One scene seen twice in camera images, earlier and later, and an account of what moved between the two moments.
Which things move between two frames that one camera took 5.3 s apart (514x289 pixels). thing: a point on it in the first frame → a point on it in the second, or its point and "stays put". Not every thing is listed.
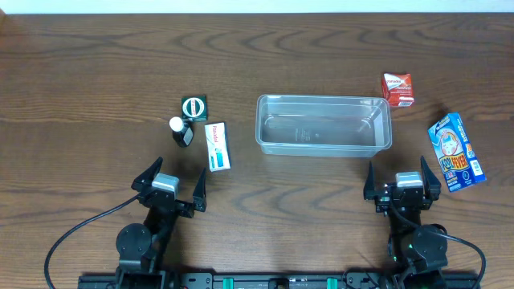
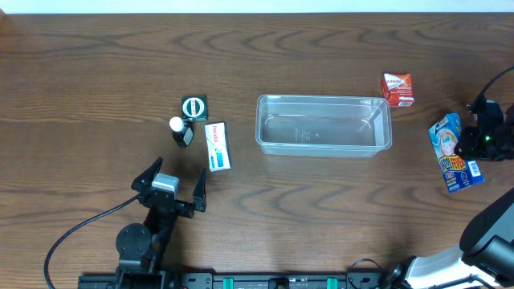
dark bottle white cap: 182,133 stays put
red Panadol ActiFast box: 397,88 stays put
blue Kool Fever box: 455,154 stays put
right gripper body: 404,204 → 475,141
